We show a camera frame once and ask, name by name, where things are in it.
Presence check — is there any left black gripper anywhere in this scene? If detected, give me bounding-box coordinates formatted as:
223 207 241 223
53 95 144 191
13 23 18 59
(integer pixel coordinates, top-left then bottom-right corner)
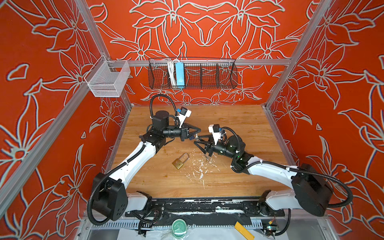
162 123 200 143

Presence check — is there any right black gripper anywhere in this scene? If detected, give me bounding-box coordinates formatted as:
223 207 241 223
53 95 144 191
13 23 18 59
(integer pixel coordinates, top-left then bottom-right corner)
194 134 239 161

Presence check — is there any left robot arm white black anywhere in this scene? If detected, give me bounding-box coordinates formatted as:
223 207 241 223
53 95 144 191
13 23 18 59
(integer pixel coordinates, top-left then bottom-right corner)
87 94 201 226

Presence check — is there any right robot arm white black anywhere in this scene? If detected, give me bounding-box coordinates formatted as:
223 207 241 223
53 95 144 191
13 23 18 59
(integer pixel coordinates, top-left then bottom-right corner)
194 125 354 217

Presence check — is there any large brass padlock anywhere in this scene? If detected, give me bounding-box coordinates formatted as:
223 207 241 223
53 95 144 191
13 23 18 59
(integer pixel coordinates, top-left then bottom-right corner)
172 153 190 170

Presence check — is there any light blue box in basket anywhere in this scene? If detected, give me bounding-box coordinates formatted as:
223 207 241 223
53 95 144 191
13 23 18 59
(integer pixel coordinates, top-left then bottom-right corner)
175 62 185 89

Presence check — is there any green tape roll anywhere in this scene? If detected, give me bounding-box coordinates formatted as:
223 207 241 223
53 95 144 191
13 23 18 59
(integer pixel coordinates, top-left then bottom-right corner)
172 219 188 239

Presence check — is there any yellow flat block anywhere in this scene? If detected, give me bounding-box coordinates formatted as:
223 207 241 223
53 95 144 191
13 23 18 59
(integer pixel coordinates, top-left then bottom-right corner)
235 222 255 240

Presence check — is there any clear plastic bin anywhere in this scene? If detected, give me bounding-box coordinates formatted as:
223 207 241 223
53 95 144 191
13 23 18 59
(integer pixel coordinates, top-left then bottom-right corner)
85 59 131 98

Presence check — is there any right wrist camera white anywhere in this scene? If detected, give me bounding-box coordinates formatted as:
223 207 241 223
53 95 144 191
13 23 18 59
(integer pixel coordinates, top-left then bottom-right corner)
208 124 224 145

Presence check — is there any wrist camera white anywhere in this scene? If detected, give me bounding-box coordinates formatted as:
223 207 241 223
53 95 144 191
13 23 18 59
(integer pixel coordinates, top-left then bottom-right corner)
176 107 192 128
208 124 224 145

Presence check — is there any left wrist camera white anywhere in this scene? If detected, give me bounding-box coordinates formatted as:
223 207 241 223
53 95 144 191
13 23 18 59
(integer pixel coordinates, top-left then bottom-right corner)
176 107 192 128

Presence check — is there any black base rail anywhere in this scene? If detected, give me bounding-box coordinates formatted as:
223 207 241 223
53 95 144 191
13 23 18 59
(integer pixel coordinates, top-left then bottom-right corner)
140 197 286 229

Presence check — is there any black wire basket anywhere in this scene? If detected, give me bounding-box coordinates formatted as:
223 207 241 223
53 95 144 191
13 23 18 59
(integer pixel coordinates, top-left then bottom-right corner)
148 57 239 90

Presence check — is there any white cable bundle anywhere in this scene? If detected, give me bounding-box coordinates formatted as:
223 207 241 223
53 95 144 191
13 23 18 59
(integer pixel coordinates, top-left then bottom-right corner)
166 59 178 87

